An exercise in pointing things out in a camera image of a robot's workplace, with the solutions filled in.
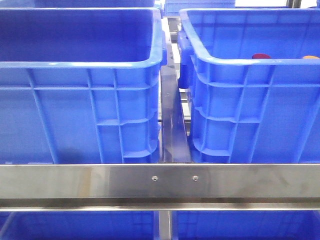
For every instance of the red button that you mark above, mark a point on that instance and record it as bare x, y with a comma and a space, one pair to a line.
260, 56

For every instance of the yellow button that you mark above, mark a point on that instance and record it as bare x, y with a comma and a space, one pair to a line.
311, 57

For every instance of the steel centre divider bar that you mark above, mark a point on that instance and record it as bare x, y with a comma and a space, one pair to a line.
175, 148

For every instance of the large blue crate left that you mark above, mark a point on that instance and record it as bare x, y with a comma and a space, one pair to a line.
80, 85

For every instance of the large blue crate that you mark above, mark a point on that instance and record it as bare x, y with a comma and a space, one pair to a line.
252, 111
80, 85

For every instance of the large blue crate right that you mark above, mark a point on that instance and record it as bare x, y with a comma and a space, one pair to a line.
252, 111

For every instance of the blue crate lower right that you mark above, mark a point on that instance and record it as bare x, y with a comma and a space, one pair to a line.
247, 225

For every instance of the blue crate rear right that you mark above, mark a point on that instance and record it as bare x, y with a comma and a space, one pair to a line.
172, 7

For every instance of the blue crate lower left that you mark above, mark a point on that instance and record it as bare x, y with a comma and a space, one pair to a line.
81, 225

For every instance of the blue crate rear left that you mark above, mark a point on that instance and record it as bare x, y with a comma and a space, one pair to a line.
81, 4

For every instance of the left rail screw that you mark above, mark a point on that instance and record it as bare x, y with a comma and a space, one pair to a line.
155, 178

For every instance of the rail screw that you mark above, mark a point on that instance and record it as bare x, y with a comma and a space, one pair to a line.
155, 178
195, 178

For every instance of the steel front shelf rail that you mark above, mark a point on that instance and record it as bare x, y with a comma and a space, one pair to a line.
129, 187

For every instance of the right rail screw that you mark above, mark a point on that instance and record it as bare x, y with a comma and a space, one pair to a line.
195, 178

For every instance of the steel lower vertical post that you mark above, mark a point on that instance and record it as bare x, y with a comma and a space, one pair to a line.
165, 225

